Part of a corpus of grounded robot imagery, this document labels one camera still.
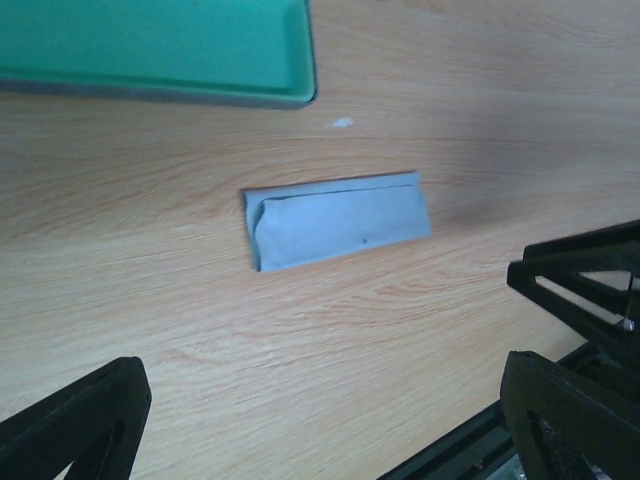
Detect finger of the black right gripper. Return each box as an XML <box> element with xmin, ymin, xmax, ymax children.
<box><xmin>507</xmin><ymin>220</ymin><xmax>639</xmax><ymax>345</ymax></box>

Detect grey-blue glasses case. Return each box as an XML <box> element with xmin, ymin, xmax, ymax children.
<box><xmin>1</xmin><ymin>0</ymin><xmax>317</xmax><ymax>109</ymax></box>

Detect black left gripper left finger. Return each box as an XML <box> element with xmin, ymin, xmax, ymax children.
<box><xmin>1</xmin><ymin>357</ymin><xmax>152</xmax><ymax>479</ymax></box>

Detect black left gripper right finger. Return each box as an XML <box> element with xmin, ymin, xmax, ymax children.
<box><xmin>500</xmin><ymin>351</ymin><xmax>639</xmax><ymax>479</ymax></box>

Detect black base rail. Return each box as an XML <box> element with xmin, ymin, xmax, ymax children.
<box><xmin>378</xmin><ymin>343</ymin><xmax>610</xmax><ymax>479</ymax></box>

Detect blue cleaning cloth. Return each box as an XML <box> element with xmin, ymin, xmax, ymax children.
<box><xmin>243</xmin><ymin>172</ymin><xmax>432</xmax><ymax>272</ymax></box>

